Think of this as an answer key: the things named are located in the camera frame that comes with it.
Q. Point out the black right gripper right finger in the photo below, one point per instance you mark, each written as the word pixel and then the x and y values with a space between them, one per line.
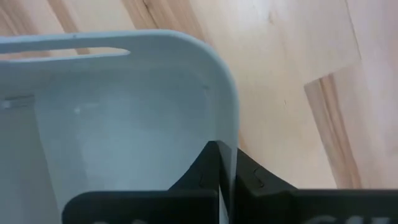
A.
pixel 280 205

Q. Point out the grey plastic bin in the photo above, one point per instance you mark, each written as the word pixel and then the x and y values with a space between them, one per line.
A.
pixel 124 124

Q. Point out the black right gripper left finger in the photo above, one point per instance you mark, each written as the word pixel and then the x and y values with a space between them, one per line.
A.
pixel 140 208

